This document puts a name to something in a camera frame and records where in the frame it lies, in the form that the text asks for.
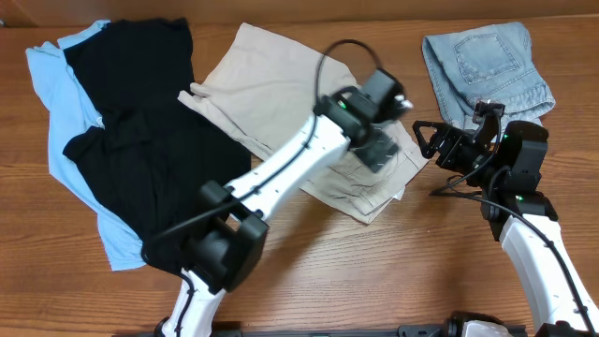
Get beige shorts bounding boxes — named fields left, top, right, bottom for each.
left=179, top=23, right=427, bottom=224

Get black t-shirt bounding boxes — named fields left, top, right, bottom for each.
left=62, top=17, right=253, bottom=276

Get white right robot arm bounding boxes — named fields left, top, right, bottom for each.
left=413, top=115, right=598, bottom=336

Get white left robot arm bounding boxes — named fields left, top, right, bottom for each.
left=153, top=68, right=412, bottom=336

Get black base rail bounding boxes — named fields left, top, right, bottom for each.
left=111, top=324, right=528, bottom=337

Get light blue t-shirt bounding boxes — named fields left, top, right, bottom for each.
left=25, top=20, right=145, bottom=271

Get folded light blue jeans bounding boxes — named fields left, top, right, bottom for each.
left=422, top=22, right=556, bottom=129

